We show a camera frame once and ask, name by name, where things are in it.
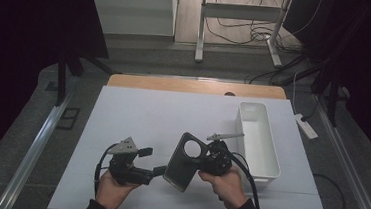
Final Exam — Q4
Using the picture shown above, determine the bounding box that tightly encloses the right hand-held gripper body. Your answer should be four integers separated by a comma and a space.
198, 129, 245, 179

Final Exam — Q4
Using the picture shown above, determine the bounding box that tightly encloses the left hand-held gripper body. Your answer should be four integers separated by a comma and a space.
95, 134, 159, 188

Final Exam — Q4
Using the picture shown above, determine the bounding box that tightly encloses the grey phone case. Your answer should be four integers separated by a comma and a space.
162, 130, 211, 195

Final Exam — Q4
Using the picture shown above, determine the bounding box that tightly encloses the white storage bin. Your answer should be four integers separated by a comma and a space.
230, 101, 287, 193

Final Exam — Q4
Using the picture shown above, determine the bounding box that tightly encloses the person's left hand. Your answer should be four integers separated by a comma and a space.
94, 169, 143, 209

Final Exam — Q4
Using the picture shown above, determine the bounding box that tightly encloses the person's right hand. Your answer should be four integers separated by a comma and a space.
194, 161, 251, 209

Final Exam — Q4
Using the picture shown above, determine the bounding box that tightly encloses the white table board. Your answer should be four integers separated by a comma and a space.
47, 80, 342, 209

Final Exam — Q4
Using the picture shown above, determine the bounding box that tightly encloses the white power strip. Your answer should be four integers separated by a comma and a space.
292, 112, 321, 141

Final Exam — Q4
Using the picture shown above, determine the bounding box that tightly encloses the black metal stand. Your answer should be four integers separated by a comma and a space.
52, 48, 122, 112
306, 57, 346, 129

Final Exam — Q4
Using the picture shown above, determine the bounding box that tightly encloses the white cabinet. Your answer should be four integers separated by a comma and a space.
86, 0, 180, 42

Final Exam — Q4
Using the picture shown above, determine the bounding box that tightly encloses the black curtain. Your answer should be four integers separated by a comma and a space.
0, 0, 114, 192
272, 0, 371, 171

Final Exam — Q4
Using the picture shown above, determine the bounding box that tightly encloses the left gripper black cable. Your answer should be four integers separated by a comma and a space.
91, 141, 119, 200

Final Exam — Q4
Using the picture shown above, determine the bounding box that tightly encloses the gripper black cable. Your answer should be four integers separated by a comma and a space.
91, 141, 119, 200
225, 150, 350, 209

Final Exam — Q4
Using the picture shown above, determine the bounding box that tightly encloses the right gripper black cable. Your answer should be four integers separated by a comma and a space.
225, 150, 350, 209

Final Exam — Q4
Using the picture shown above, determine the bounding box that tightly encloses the black floor frame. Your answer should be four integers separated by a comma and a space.
55, 105, 82, 132

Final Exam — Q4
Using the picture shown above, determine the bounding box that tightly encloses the aluminium rail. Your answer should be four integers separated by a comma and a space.
0, 88, 75, 209
305, 94, 371, 209

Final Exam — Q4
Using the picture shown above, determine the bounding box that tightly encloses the black power strip cable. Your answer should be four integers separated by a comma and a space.
300, 92, 321, 124

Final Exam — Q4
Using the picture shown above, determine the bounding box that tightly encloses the tangle of black floor cables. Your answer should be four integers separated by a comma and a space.
199, 0, 316, 90

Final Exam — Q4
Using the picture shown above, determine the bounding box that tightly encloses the white metal desk frame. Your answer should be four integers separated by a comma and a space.
194, 0, 295, 70

